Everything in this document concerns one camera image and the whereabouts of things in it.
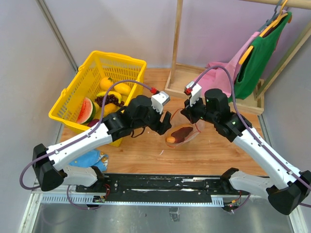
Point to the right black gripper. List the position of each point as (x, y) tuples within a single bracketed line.
[(188, 110)]

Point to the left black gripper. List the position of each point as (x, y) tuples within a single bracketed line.
[(159, 126)]

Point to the clear zip top bag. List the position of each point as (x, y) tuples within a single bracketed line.
[(178, 120)]

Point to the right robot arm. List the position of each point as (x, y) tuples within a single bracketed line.
[(285, 187)]

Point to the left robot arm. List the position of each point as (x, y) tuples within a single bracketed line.
[(51, 164)]

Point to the wooden clothes rack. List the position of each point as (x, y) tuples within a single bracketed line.
[(182, 74)]

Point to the pink shirt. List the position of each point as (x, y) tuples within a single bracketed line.
[(217, 78)]

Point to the yellow mango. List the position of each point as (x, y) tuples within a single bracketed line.
[(123, 89)]

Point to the yellow pear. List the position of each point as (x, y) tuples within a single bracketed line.
[(110, 108)]

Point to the dark red grape bunch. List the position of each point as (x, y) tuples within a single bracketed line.
[(110, 99)]

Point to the yellow banana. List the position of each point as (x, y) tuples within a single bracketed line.
[(115, 94)]

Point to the orange fruit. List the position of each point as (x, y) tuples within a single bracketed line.
[(106, 83)]

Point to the blue patterned cloth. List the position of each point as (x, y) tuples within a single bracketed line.
[(92, 158)]

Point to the watermelon slice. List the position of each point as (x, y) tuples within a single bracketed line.
[(87, 112)]

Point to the green shirt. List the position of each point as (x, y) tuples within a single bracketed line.
[(255, 64)]

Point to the yellow plastic basket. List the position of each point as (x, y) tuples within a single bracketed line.
[(86, 83)]

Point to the grey hanger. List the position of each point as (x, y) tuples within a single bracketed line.
[(281, 3)]

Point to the yellow hanger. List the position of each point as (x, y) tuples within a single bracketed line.
[(275, 21)]

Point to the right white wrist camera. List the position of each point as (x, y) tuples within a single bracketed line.
[(194, 92)]

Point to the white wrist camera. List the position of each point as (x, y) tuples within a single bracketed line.
[(194, 92), (159, 101)]

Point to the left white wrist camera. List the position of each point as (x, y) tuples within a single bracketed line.
[(159, 101)]

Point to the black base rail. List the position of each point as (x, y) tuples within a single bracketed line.
[(161, 190)]

